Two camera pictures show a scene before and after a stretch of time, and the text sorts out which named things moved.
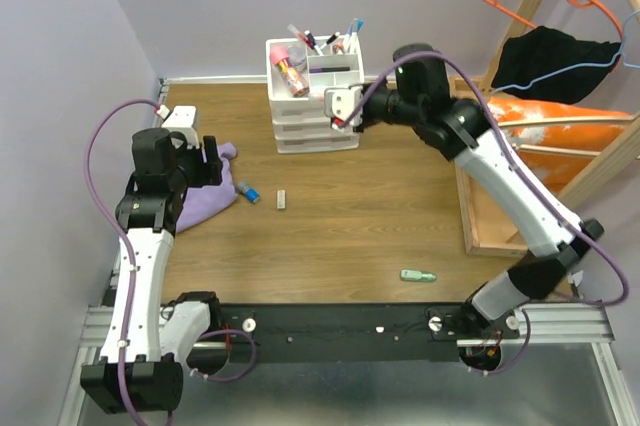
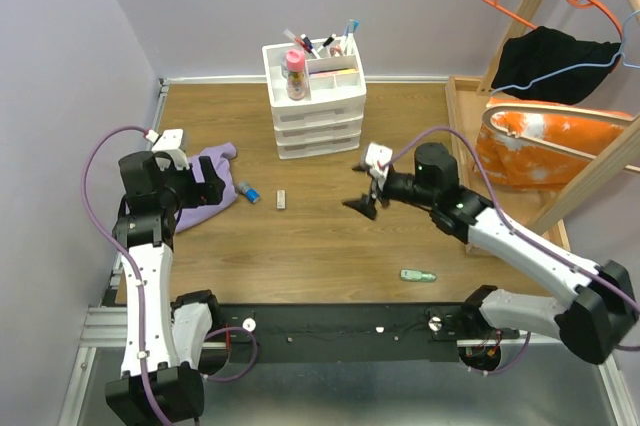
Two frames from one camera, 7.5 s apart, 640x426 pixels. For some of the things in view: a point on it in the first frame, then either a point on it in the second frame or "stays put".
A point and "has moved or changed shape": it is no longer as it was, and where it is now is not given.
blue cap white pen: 348,37 has moved or changed shape
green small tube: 416,276 stays put
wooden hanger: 556,150 to 553,110
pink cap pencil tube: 290,75 has moved or changed shape
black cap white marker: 331,40 has moved or changed shape
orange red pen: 294,29 has moved or changed shape
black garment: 539,50 stays put
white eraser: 281,199 stays put
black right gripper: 366,121 to 365,205
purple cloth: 199,205 stays put
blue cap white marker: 311,39 has moved or changed shape
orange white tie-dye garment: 560,171 stays put
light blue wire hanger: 620,56 stays put
